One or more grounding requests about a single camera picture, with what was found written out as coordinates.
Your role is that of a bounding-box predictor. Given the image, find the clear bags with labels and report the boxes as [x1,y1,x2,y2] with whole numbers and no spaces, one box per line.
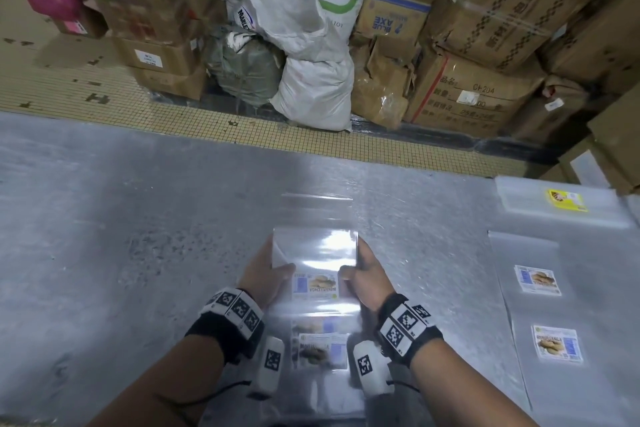
[269,193,369,425]

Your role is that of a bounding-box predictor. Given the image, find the person's left forearm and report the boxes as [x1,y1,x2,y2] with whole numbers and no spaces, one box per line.
[87,334,226,427]

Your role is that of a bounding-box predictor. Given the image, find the low cardboard box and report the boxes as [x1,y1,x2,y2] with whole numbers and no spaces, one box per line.
[129,66,209,101]

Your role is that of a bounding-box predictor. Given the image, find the cardboard box with white label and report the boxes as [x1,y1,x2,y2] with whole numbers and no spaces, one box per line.
[115,36,203,76]

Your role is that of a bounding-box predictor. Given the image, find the dark cardboard box red marks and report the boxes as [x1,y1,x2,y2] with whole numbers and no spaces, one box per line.
[89,0,211,47]

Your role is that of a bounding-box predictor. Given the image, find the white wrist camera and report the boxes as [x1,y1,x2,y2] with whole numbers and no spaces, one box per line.
[352,340,393,396]
[248,336,286,400]

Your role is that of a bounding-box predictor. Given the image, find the large brown cardboard box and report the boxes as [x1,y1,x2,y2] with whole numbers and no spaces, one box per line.
[539,1,640,92]

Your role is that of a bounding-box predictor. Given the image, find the crumpled white sack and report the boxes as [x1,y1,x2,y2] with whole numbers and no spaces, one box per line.
[225,0,351,62]

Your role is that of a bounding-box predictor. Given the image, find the plain white sack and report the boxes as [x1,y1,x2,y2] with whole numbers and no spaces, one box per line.
[269,57,355,132]

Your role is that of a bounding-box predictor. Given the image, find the person's left hand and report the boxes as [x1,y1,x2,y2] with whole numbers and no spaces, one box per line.
[235,234,297,310]

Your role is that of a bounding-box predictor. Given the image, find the cardboard boxes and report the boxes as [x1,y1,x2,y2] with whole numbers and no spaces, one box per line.
[537,96,640,195]

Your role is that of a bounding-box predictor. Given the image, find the stack of clear bags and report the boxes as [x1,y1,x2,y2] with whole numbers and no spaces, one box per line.
[487,230,629,427]

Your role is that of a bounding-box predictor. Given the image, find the small labelled brown box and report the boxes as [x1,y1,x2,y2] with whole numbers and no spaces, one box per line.
[509,75,591,142]

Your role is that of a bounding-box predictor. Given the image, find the person's right hand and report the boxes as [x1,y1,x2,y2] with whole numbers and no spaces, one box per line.
[339,236,396,315]

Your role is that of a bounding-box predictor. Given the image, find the small cardboard box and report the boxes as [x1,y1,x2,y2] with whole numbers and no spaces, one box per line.
[52,6,109,39]

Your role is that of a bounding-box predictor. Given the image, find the cardboard box with checker pattern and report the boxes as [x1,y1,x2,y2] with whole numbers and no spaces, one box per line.
[425,0,611,73]

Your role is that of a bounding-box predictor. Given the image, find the cardboard box with blue stripe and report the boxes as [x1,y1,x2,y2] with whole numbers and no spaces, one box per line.
[355,0,433,42]

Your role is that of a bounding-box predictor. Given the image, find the torn brown cardboard box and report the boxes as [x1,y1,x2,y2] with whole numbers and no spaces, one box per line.
[349,36,416,130]

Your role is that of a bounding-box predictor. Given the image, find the grey-green sack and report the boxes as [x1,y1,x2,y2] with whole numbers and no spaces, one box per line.
[205,25,286,107]

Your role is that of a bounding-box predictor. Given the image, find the cardboard box with red print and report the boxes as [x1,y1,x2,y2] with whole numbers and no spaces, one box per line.
[403,49,549,138]

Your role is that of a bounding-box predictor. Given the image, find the person's right forearm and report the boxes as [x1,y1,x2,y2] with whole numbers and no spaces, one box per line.
[412,339,539,427]

